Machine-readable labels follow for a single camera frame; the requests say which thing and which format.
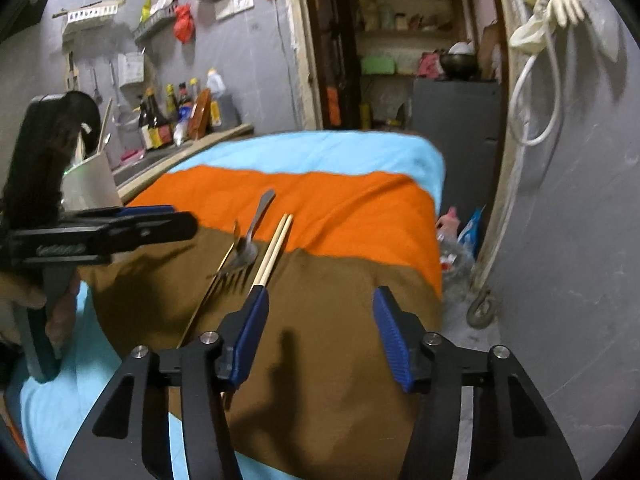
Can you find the pink bottle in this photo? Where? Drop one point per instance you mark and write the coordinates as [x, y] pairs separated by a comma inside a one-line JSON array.
[[450, 220]]

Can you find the row of sauce bottles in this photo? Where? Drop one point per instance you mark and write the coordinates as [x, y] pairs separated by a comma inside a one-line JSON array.
[[157, 125]]

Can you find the white wall socket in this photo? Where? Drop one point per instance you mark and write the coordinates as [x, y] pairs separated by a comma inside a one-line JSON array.
[[236, 4]]

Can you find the striped blanket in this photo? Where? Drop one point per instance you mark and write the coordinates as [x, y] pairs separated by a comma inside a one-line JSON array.
[[325, 310]]

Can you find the white plastic utensil basket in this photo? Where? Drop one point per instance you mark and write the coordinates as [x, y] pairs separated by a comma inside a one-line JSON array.
[[92, 180]]

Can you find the blue and white packet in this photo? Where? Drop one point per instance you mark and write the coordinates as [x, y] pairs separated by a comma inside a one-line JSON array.
[[182, 125]]

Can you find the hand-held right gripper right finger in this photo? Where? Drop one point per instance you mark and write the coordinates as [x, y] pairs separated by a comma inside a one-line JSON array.
[[395, 340]]

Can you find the hanging metal ladle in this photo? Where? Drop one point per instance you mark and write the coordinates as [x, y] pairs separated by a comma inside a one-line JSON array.
[[96, 85]]

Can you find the silver metal fork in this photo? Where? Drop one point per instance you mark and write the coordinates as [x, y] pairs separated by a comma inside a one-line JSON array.
[[197, 309]]

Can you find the cream rubber gloves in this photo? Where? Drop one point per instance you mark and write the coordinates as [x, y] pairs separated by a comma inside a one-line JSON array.
[[565, 0]]

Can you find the colourful seasoning packets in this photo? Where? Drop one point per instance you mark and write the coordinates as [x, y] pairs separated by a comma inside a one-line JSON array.
[[160, 5]]

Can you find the wooden cutting board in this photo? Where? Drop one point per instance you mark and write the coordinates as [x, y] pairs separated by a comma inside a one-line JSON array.
[[491, 50]]

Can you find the green box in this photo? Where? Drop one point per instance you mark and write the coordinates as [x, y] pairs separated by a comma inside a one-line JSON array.
[[379, 65]]

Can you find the wooden shelf unit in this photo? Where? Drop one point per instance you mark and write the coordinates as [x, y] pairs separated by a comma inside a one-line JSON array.
[[400, 32]]

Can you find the black pot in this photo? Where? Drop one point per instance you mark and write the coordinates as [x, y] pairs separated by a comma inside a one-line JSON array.
[[457, 66]]

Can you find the brown packet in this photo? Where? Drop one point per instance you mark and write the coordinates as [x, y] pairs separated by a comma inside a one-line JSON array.
[[201, 115]]

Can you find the person's left hand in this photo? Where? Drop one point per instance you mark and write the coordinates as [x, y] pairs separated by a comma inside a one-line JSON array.
[[20, 292]]

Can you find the blue and white floor bag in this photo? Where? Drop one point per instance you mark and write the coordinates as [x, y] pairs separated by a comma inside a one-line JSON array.
[[470, 232]]

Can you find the clear oil jug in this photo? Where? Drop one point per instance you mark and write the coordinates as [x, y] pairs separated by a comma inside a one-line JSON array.
[[215, 90]]

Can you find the grey wall shelf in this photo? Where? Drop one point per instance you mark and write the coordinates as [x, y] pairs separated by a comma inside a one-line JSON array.
[[155, 27]]

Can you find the light wooden hanging board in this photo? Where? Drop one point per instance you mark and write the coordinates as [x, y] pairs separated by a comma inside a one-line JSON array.
[[71, 72]]

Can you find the white wall basket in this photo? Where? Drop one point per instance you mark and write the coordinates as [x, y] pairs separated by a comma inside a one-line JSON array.
[[90, 12]]

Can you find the pink cloth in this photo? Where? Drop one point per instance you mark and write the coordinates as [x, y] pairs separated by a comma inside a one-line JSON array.
[[429, 66]]

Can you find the white bowl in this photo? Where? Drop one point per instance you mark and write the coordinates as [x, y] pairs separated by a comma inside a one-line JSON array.
[[461, 48]]

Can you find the silver metal spoon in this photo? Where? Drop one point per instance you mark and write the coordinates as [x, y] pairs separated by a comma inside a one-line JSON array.
[[260, 215]]

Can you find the worn door frame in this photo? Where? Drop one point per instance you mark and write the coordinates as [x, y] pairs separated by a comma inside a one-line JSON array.
[[305, 85]]

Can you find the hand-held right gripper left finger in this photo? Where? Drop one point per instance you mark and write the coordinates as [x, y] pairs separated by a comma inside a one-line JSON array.
[[250, 340]]

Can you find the crumpled clear plastic bag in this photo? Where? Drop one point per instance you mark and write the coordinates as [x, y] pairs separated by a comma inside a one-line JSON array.
[[456, 265]]

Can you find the beige kitchen counter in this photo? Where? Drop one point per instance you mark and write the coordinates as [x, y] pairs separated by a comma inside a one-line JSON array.
[[200, 145]]

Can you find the pink dish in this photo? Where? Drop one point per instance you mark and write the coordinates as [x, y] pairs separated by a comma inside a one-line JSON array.
[[131, 155]]

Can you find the grey cabinet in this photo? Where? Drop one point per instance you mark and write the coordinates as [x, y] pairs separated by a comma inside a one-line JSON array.
[[455, 135]]

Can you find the white wall utensil holder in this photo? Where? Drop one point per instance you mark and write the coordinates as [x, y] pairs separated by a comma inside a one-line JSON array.
[[131, 69]]

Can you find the green jar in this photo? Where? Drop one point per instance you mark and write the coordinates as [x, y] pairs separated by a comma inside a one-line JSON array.
[[386, 16]]

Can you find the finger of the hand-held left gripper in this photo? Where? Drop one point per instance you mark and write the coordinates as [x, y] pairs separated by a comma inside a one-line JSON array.
[[135, 211], [150, 232]]

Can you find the red plastic bag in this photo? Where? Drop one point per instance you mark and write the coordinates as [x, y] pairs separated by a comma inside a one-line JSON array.
[[184, 25]]

